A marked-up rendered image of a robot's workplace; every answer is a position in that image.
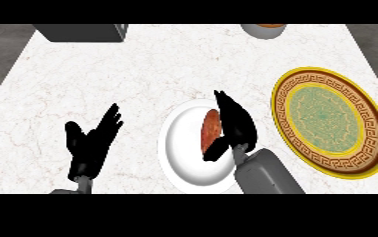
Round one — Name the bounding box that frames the dark grey box appliance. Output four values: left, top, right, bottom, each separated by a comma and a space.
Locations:
32, 24, 130, 44

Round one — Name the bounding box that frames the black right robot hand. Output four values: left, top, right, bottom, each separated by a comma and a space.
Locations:
201, 89, 260, 163

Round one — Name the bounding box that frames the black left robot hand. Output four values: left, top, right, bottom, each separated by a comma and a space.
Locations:
64, 102, 126, 183

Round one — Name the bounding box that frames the orange sweet potato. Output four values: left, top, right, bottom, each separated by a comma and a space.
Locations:
200, 108, 225, 155

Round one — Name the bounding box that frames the yellow green patterned plate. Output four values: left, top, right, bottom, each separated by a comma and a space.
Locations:
271, 66, 378, 181

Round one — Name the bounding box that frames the white plate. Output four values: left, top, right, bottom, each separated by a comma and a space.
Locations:
157, 98, 243, 194

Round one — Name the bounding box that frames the grey pot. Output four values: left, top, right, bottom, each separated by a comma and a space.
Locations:
240, 24, 288, 41

